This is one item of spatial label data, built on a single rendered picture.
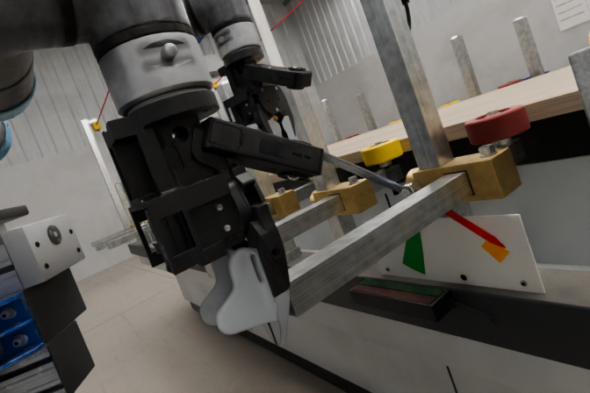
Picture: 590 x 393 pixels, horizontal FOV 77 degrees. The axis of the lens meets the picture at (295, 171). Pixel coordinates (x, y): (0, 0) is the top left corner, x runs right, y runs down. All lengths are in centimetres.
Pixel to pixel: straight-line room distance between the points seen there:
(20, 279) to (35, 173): 770
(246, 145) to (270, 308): 13
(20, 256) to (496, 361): 72
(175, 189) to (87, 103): 848
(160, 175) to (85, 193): 809
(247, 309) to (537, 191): 56
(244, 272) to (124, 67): 17
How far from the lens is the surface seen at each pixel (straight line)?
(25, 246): 69
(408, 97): 53
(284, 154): 31
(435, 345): 75
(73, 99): 875
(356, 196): 65
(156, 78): 28
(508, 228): 51
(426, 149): 53
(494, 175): 49
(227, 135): 29
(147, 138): 28
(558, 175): 72
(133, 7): 29
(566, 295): 54
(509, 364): 68
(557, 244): 77
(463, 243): 56
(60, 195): 834
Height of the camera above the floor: 96
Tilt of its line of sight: 4 degrees down
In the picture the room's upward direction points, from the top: 20 degrees counter-clockwise
